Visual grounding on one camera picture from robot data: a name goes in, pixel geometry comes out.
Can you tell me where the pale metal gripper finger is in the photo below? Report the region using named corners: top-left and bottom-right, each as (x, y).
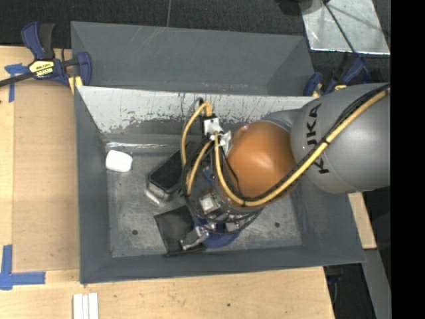
top-left (180, 227), bottom-right (211, 251)

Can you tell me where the black flat square pad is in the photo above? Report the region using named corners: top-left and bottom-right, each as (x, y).
top-left (153, 206), bottom-right (209, 257)

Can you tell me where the black and silver flat case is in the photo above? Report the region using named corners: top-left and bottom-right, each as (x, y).
top-left (144, 141), bottom-right (200, 206)

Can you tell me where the white rounded soap bar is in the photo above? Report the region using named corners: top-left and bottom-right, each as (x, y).
top-left (105, 149), bottom-right (134, 173)

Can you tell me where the grey metal bin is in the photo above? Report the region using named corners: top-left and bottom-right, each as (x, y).
top-left (69, 21), bottom-right (367, 284)

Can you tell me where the pale wood flat board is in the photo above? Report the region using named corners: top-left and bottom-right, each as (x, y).
top-left (11, 47), bottom-right (81, 274)

